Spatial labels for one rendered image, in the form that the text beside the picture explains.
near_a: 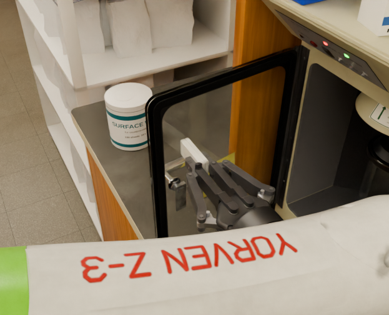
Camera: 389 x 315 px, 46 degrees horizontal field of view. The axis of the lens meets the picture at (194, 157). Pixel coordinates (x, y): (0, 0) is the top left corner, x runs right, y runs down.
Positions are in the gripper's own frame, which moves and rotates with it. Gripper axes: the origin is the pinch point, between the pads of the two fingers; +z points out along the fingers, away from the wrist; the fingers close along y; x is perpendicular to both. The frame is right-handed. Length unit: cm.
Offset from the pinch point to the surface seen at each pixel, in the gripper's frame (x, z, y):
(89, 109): 34, 74, -1
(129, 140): 30, 47, -5
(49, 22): 29, 135, -5
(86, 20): 22, 113, -15
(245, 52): -8.7, 12.7, -17.1
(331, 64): -10.4, -0.5, -25.5
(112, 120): 25, 51, -2
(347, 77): -9.9, -4.3, -25.5
